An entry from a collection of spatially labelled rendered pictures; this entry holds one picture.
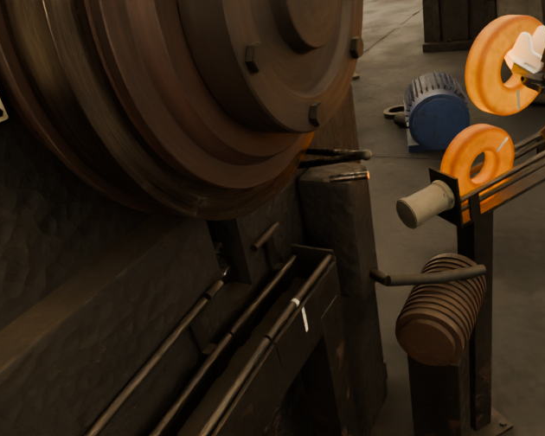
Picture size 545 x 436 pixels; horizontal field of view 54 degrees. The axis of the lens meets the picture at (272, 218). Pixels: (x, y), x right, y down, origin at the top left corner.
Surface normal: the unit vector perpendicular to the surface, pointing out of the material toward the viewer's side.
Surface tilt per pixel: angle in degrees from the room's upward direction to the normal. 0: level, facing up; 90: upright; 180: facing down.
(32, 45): 87
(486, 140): 90
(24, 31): 85
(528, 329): 0
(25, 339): 0
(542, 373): 0
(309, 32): 90
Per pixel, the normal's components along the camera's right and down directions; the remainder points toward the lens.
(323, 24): 0.85, 0.10
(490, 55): 0.42, 0.35
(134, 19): -0.07, 0.43
